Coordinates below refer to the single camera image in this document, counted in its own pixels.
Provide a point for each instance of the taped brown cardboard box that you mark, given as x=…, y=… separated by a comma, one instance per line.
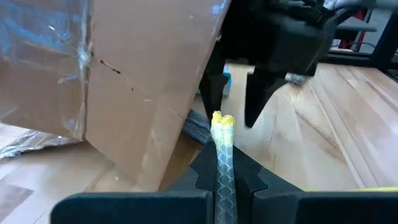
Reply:
x=140, y=77

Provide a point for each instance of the black ribbed item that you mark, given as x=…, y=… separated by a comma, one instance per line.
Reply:
x=196, y=127

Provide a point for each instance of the small silvery item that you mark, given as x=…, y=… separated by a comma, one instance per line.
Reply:
x=295, y=78

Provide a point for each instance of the light blue small box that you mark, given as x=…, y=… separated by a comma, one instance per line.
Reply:
x=228, y=81

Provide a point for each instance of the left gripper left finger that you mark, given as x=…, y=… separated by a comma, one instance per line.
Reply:
x=203, y=174

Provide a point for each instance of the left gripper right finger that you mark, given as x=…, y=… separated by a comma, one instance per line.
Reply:
x=248, y=183

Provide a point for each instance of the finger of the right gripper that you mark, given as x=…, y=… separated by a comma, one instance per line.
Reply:
x=214, y=87
x=259, y=93

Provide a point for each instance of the black aluminium table frame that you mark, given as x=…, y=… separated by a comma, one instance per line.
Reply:
x=373, y=53

